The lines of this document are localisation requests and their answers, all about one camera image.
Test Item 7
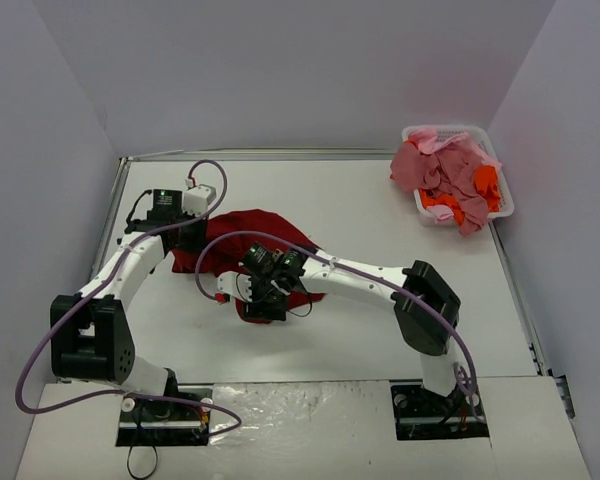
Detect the pink t-shirt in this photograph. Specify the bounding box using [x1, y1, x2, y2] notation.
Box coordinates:
[389, 126, 504, 231]

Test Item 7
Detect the dark red t-shirt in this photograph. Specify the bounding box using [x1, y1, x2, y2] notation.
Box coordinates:
[172, 209, 325, 309]

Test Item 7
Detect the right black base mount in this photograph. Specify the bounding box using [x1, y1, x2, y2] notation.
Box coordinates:
[390, 381, 489, 441]

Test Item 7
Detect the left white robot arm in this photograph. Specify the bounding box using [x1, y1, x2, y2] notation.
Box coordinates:
[50, 184, 216, 418]

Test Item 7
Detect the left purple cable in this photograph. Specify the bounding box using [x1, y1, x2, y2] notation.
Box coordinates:
[15, 159, 243, 437]

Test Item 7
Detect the black thin cable loop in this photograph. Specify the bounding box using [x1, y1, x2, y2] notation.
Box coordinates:
[126, 443, 159, 478]

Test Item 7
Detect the purple cable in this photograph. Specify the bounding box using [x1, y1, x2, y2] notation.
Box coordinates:
[194, 230, 480, 419]
[15, 159, 243, 437]

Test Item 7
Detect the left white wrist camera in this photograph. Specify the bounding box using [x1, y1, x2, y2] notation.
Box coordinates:
[182, 178, 217, 217]

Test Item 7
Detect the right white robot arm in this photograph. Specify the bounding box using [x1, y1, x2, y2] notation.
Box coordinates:
[229, 242, 461, 413]

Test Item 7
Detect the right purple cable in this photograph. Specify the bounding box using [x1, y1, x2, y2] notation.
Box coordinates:
[194, 230, 480, 419]

